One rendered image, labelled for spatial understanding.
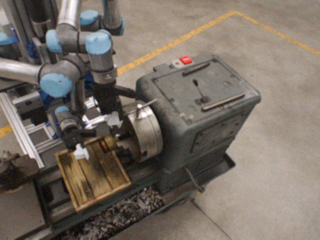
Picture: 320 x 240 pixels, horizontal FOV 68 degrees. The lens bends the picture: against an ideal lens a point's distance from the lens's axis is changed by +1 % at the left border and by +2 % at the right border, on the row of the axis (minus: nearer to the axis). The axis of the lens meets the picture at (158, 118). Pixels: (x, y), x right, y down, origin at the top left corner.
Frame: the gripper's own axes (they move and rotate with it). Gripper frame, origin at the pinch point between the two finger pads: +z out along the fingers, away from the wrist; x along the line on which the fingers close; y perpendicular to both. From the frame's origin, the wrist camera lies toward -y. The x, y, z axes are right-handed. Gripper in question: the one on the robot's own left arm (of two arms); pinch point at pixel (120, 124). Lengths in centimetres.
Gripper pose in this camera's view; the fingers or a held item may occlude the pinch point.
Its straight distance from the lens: 96.2
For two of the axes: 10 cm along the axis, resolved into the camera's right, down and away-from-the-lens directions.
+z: 0.6, 8.2, 5.7
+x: 5.2, 4.6, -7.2
